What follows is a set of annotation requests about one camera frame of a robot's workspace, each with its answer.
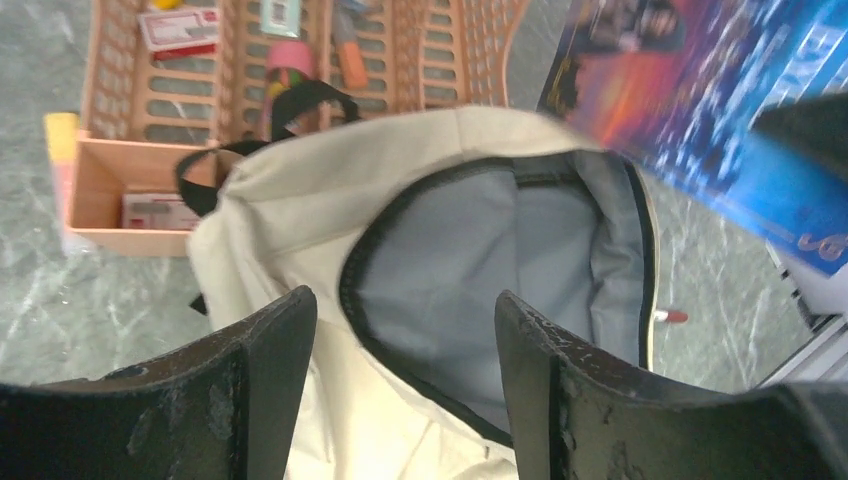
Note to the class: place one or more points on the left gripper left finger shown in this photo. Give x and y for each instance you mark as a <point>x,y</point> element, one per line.
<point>222,407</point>

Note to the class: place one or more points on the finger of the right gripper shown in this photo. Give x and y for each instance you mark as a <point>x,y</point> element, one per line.
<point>815,128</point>

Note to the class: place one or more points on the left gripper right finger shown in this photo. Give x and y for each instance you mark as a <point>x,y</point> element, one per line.
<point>578,412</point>

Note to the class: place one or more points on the blue cover book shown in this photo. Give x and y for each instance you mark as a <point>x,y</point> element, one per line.
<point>675,86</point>

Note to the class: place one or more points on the beige canvas backpack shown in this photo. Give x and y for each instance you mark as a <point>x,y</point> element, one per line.
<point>407,228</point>

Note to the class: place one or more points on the white red pen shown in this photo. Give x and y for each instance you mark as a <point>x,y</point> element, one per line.
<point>670,316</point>

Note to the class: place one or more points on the orange plastic file organizer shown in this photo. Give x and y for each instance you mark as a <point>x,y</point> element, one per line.
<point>140,116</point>

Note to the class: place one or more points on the pink cartoon container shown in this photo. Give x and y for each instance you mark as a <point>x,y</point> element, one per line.
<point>288,63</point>

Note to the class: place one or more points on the red white small box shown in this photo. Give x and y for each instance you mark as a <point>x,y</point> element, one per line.
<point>180,33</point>

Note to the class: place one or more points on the green white box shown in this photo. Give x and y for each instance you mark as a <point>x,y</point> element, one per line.
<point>280,17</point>

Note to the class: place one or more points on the orange handled tool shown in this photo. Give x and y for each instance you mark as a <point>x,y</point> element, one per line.
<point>347,49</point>

